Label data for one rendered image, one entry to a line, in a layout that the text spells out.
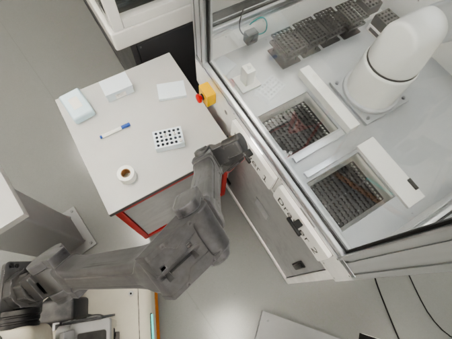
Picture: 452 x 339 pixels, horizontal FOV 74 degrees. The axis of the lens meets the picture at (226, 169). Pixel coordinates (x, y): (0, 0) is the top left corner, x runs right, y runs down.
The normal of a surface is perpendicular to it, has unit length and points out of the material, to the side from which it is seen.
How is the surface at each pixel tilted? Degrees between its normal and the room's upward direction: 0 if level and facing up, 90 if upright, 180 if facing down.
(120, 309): 0
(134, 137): 0
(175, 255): 35
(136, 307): 0
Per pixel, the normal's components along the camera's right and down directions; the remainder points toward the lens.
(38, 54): 0.04, -0.38
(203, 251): 0.54, -0.05
